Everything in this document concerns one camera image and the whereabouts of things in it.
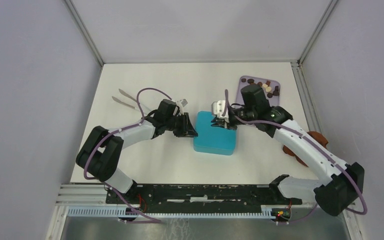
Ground brown cloth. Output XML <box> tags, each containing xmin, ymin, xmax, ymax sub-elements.
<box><xmin>282</xmin><ymin>131</ymin><xmax>329</xmax><ymax>168</ymax></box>

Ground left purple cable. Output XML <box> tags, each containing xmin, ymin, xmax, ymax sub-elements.
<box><xmin>83</xmin><ymin>87</ymin><xmax>173</xmax><ymax>224</ymax></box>

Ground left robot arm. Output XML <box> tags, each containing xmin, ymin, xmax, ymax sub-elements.
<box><xmin>76</xmin><ymin>99</ymin><xmax>198</xmax><ymax>204</ymax></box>

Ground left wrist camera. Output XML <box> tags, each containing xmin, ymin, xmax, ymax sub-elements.
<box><xmin>175</xmin><ymin>98</ymin><xmax>188</xmax><ymax>115</ymax></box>

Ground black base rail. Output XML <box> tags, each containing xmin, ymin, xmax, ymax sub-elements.
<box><xmin>105</xmin><ymin>183</ymin><xmax>303</xmax><ymax>214</ymax></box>

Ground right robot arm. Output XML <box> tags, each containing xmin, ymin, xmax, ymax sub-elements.
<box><xmin>211</xmin><ymin>85</ymin><xmax>368</xmax><ymax>216</ymax></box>

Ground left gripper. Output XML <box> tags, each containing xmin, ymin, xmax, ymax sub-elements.
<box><xmin>165</xmin><ymin>112</ymin><xmax>198</xmax><ymax>138</ymax></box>

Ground teal tin lid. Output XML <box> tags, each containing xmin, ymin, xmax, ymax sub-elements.
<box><xmin>193</xmin><ymin>111</ymin><xmax>237</xmax><ymax>156</ymax></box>

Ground lilac plastic tray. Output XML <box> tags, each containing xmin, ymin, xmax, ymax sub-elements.
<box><xmin>235</xmin><ymin>75</ymin><xmax>281</xmax><ymax>106</ymax></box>

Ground metal tongs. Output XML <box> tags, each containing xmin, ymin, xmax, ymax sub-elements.
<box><xmin>111</xmin><ymin>88</ymin><xmax>151</xmax><ymax>114</ymax></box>

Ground white cable duct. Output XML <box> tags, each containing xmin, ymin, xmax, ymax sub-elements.
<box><xmin>67</xmin><ymin>206</ymin><xmax>275</xmax><ymax>220</ymax></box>

